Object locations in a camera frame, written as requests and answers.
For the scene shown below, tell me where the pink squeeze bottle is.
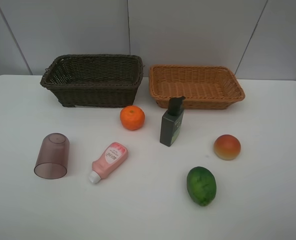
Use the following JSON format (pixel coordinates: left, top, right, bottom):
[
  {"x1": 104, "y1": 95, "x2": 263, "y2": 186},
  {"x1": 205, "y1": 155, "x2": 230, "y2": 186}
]
[{"x1": 89, "y1": 142, "x2": 128, "y2": 184}]

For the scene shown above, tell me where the dark green pump bottle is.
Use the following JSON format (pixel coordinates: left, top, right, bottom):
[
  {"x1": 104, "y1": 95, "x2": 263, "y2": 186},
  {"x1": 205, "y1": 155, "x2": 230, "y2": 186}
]
[{"x1": 160, "y1": 96, "x2": 185, "y2": 147}]

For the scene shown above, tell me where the dark brown wicker basket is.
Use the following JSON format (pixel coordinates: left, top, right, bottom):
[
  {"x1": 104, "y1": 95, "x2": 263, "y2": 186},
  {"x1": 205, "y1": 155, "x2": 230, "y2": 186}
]
[{"x1": 40, "y1": 54, "x2": 143, "y2": 108}]

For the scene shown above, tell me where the translucent brown plastic cup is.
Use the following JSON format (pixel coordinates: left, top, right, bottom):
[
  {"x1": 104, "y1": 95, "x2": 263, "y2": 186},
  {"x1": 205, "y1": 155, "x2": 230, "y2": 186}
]
[{"x1": 34, "y1": 133, "x2": 70, "y2": 180}]

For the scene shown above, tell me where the light brown wicker basket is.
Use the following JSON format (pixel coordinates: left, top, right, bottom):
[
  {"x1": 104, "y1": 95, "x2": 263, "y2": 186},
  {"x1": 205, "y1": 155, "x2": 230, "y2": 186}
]
[{"x1": 149, "y1": 64, "x2": 245, "y2": 110}]

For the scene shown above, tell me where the orange tangerine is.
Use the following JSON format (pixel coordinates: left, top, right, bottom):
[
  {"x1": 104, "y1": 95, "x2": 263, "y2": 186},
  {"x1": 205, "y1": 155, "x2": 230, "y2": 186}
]
[{"x1": 120, "y1": 105, "x2": 145, "y2": 131}]

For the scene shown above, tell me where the green lime fruit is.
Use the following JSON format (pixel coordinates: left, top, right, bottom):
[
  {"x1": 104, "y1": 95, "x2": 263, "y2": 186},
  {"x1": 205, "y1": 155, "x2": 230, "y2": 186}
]
[{"x1": 186, "y1": 166, "x2": 217, "y2": 207}]

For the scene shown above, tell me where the red yellow peach toy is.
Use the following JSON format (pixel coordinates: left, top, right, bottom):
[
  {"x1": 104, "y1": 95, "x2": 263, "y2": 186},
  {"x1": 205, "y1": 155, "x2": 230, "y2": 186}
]
[{"x1": 213, "y1": 134, "x2": 241, "y2": 161}]

